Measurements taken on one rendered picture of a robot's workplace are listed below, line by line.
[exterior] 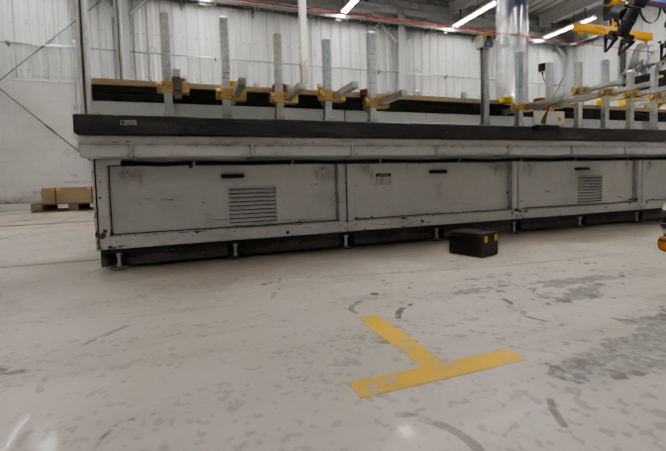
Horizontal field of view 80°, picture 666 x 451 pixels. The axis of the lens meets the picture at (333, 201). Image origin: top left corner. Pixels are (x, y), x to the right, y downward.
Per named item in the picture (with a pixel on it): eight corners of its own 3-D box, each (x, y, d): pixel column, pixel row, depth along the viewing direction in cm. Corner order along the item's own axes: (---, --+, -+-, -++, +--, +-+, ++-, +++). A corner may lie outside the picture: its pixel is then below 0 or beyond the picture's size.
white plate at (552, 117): (564, 127, 256) (565, 111, 256) (533, 126, 247) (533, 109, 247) (564, 127, 257) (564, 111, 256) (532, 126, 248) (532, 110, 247)
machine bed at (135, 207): (736, 213, 363) (739, 116, 359) (95, 272, 188) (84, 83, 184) (653, 208, 428) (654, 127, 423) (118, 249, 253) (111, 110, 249)
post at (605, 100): (609, 130, 272) (610, 58, 269) (605, 130, 270) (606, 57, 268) (604, 131, 275) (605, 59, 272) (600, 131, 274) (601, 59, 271)
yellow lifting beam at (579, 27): (652, 46, 666) (652, 26, 664) (578, 35, 607) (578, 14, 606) (646, 47, 674) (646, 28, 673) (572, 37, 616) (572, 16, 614)
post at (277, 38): (284, 133, 195) (280, 32, 192) (277, 133, 194) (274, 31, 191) (282, 134, 198) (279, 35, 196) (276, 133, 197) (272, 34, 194)
